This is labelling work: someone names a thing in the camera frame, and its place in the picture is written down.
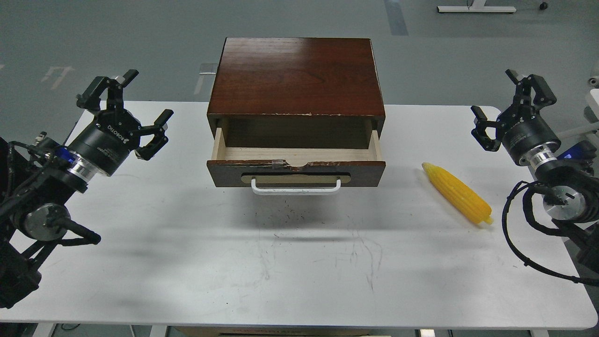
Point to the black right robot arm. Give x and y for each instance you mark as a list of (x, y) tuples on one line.
[(564, 192)]

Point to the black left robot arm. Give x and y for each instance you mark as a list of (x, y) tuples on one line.
[(38, 179)]

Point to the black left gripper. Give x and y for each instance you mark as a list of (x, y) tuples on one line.
[(107, 141)]

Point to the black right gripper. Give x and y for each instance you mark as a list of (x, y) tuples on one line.
[(522, 129)]

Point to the yellow corn cob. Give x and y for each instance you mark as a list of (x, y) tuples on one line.
[(461, 196)]

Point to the dark wooden cabinet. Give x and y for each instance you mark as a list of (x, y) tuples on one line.
[(302, 92)]

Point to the wooden drawer with white handle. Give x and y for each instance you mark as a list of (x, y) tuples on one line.
[(295, 171)]

